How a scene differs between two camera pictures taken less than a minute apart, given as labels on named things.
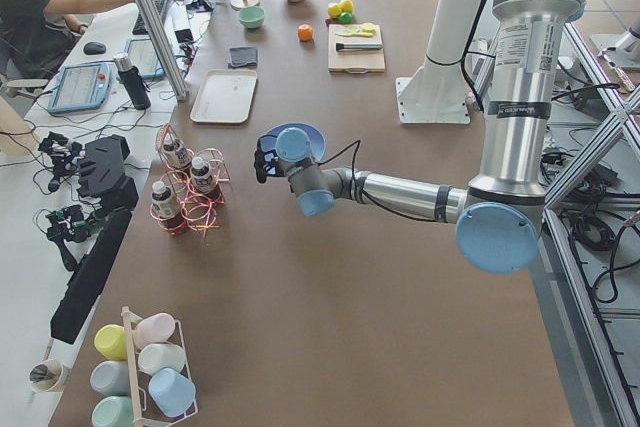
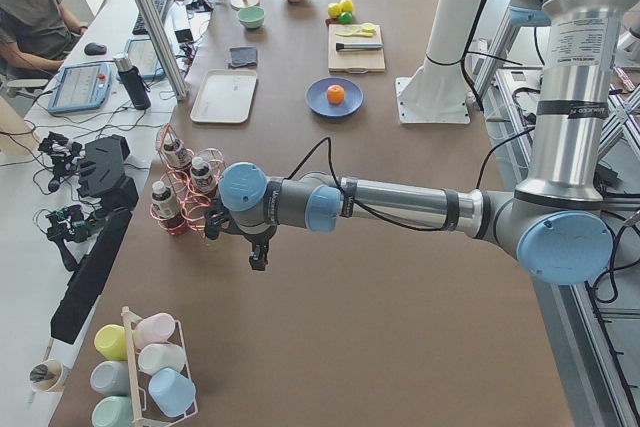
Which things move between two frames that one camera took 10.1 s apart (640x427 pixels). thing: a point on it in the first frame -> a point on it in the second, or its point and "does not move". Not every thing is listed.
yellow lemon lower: x=347 y=5 does not move
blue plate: x=294 y=142 -> x=317 y=100
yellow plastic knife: x=366 y=32 does not move
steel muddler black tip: x=358 y=46 does not move
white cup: x=155 y=356 does not move
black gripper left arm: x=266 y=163 -> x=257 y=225
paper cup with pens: x=46 y=375 does not move
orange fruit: x=305 y=32 -> x=335 y=94
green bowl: x=251 y=16 does not move
